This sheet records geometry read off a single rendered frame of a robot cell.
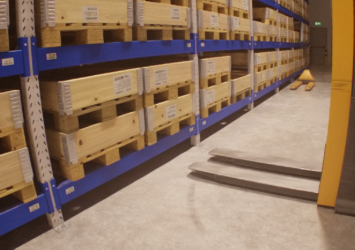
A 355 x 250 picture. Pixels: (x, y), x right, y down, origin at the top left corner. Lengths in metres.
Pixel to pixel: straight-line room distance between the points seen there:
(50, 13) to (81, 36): 0.34
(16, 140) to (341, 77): 1.99
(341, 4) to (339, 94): 0.56
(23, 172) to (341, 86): 2.01
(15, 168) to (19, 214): 0.30
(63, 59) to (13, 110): 0.46
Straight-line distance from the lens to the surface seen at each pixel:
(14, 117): 1.71
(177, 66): 2.79
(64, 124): 1.90
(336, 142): 1.99
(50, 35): 1.80
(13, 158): 1.75
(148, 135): 2.53
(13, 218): 1.87
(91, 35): 2.00
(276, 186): 2.27
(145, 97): 2.44
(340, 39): 1.89
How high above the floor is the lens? 1.14
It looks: 13 degrees down
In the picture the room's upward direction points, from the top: 2 degrees counter-clockwise
